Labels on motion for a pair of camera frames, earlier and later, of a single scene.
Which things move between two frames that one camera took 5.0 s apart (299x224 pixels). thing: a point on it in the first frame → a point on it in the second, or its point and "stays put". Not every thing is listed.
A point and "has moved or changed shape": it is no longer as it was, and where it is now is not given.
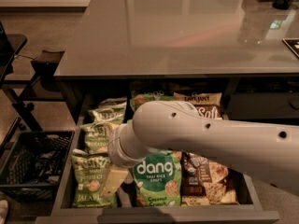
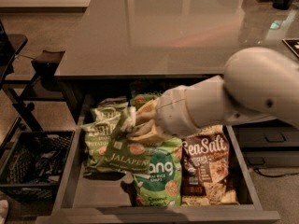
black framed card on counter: (292, 44) stays put
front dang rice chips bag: (158, 179) stays put
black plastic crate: (34, 166) stays put
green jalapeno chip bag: (89, 172) has moved or changed shape
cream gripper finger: (115, 176) → (173, 118)
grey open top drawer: (249, 209) stays put
